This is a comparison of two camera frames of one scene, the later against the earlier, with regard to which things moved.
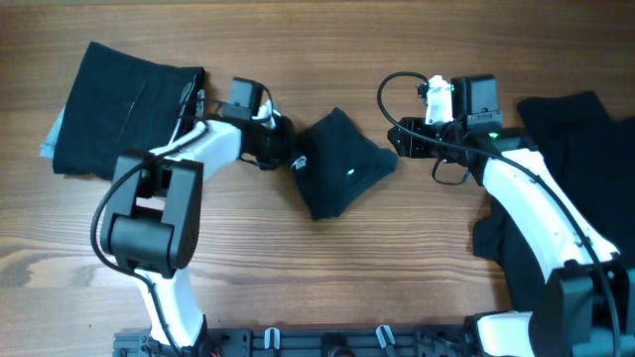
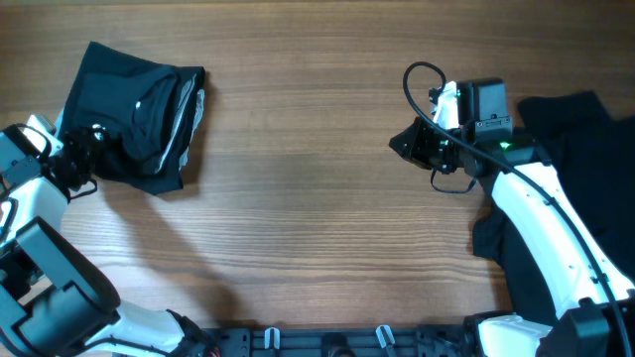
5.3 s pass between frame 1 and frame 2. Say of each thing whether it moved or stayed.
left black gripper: moved
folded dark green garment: stayed
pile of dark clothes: stayed
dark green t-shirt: moved
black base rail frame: stayed
